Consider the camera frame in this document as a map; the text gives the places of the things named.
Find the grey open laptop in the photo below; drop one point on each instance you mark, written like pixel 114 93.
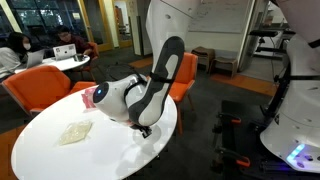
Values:
pixel 34 59

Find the orange armchair wooden legs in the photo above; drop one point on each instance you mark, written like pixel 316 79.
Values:
pixel 183 81

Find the person in dark red top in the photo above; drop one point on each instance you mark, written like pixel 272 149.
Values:
pixel 74 40

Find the silver laptop with logo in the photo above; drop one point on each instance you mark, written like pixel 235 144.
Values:
pixel 64 51

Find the orange black clamp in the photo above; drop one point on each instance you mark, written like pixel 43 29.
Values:
pixel 230 119
pixel 233 159

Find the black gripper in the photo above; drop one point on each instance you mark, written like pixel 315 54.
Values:
pixel 143 130

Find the orange chair behind person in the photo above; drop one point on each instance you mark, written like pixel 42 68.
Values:
pixel 93 53

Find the pink snack packet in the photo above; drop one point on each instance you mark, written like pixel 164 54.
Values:
pixel 87 98

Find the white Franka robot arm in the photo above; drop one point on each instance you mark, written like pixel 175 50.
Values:
pixel 156 83

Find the whiteboard with writing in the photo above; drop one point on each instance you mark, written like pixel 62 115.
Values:
pixel 223 16

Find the clear plastic bag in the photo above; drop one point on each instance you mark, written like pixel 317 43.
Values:
pixel 75 132

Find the brown wooden stool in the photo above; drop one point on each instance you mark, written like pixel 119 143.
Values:
pixel 224 64
pixel 203 55

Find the small round white table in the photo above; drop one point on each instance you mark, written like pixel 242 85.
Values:
pixel 63 63

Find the black robot mounting cart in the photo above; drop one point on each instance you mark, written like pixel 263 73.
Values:
pixel 233 140

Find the black background equipment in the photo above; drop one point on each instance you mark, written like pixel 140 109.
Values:
pixel 270 40

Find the person wearing face mask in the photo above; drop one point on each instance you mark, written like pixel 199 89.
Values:
pixel 11 55

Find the orange armchair wide seat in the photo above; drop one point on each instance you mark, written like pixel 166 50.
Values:
pixel 36 87

